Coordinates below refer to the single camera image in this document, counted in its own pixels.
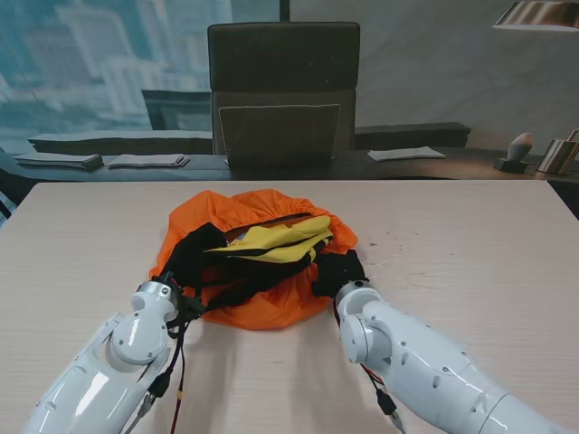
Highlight orange rain cover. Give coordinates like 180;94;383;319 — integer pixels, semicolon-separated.
148;189;359;333

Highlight black usb cable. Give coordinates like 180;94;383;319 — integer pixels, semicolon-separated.
135;316;191;421
373;383;408;434

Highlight long dark slab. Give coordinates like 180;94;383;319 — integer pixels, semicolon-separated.
354;122;473;149

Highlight thin grey paper stack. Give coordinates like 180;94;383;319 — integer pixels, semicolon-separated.
107;153;191;171

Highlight thick grey paper stack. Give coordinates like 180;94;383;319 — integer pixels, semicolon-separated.
12;152;104;172

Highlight egg-shaped ornament on base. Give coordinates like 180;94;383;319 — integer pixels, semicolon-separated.
492;131;536;174

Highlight white paper sheets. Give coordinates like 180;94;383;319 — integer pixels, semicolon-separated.
366;146;448;163

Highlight long grey slab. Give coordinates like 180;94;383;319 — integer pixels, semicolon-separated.
26;129;214;156

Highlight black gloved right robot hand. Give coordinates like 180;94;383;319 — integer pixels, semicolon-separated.
310;248;367;298

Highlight blue yellow black backpack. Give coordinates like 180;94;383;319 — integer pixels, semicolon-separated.
180;215;336;313

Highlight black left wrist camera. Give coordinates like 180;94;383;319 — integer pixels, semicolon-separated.
165;293;207;340

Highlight dark background desk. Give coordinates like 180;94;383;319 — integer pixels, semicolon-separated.
0;146;579;184

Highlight thin red right wire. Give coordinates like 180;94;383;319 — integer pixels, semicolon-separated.
333;301;386;391

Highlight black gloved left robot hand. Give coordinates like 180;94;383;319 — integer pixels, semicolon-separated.
162;222;225;295

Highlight dark brown office chair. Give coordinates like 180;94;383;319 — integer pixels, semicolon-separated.
206;21;362;174

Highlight row of tan books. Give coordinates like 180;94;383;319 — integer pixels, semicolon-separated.
536;128;579;176

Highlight thin red wire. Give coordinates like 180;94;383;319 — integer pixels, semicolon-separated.
333;301;386;391
169;334;187;434

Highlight copper lamp shade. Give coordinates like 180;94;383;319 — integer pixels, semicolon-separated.
491;0;579;32

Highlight black right USB cable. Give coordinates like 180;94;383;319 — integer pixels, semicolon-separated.
373;383;408;434

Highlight thin red left wire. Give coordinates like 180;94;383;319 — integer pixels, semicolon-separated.
169;334;187;434

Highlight black left USB cable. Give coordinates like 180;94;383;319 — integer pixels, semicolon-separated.
135;316;191;421

